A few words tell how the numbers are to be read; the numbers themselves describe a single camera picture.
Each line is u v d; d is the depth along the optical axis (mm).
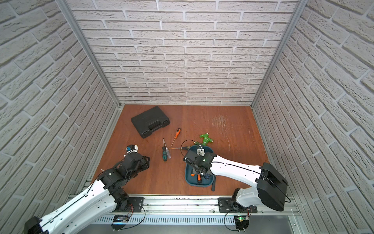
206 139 955
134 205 731
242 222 696
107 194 525
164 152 905
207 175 827
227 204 737
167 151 918
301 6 694
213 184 781
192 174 828
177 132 1003
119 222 699
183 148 945
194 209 741
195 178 817
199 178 809
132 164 588
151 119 1029
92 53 878
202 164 568
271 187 410
